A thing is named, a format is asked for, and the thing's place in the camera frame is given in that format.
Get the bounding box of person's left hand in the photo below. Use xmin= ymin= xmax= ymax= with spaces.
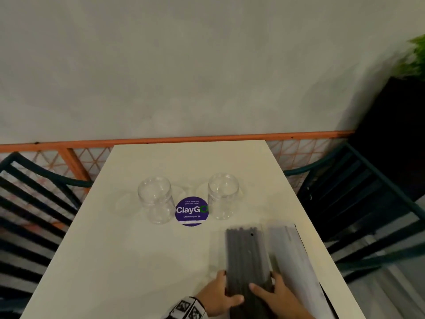
xmin=196 ymin=270 xmax=245 ymax=317

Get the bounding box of person's right hand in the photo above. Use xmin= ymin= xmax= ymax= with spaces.
xmin=249 ymin=272 xmax=315 ymax=319

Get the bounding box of black straw bundle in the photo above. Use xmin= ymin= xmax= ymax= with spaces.
xmin=225 ymin=227 xmax=275 ymax=319
xmin=267 ymin=222 xmax=339 ymax=319

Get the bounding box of clear plastic jar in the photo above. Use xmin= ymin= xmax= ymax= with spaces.
xmin=138 ymin=177 xmax=176 ymax=225
xmin=208 ymin=173 xmax=241 ymax=221

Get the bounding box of black white marker wristband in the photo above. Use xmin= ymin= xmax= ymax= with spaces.
xmin=162 ymin=296 xmax=209 ymax=319

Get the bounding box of round purple sticker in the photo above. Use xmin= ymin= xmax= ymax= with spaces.
xmin=175 ymin=196 xmax=210 ymax=227

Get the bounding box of dark green slatted chair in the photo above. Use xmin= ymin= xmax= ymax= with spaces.
xmin=284 ymin=141 xmax=425 ymax=286
xmin=0 ymin=152 xmax=95 ymax=319

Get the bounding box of orange mesh fence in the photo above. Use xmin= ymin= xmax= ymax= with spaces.
xmin=0 ymin=130 xmax=355 ymax=236

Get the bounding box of black planter box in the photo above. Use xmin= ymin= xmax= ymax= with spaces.
xmin=347 ymin=76 xmax=425 ymax=202

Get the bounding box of green leafy plant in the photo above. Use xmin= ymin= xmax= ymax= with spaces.
xmin=397 ymin=35 xmax=425 ymax=80

